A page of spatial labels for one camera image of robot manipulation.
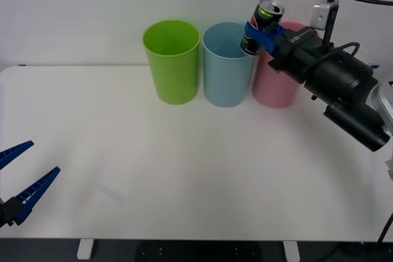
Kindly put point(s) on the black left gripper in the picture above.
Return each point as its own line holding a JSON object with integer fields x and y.
{"x": 3, "y": 216}

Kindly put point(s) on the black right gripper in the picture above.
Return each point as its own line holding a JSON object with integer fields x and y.
{"x": 296, "y": 51}

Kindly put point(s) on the black drink can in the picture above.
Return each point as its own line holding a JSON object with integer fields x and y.
{"x": 261, "y": 18}

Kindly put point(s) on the pink plastic bin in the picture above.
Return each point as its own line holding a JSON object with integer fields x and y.
{"x": 271, "y": 85}

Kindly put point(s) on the pale blue plastic bin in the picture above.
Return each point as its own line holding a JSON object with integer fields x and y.
{"x": 224, "y": 84}

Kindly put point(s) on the white table leg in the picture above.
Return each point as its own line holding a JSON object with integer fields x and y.
{"x": 291, "y": 251}
{"x": 84, "y": 249}

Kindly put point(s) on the green plastic bin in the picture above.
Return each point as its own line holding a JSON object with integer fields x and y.
{"x": 175, "y": 81}

